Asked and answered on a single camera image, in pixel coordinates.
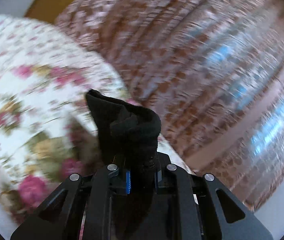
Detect black pants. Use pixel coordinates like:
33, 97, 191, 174
85, 88, 162, 240

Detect floral bed sheet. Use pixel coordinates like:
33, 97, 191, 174
0, 13, 195, 225

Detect brown floral curtain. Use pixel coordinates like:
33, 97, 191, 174
56, 0, 284, 211

